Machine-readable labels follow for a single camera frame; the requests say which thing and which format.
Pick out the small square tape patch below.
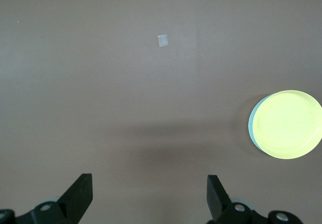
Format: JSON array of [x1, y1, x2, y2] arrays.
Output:
[[157, 34, 169, 48]]

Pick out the pale green round plate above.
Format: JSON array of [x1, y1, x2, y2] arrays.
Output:
[[248, 94, 271, 156]]

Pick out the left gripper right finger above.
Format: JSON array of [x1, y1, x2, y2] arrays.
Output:
[[207, 175, 302, 224]]

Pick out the yellow round plate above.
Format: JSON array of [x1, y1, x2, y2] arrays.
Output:
[[252, 90, 322, 160]]

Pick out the brown table cover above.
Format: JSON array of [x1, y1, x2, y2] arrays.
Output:
[[0, 0, 322, 224]]

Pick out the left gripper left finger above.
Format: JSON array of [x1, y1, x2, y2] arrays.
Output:
[[0, 173, 93, 224]]

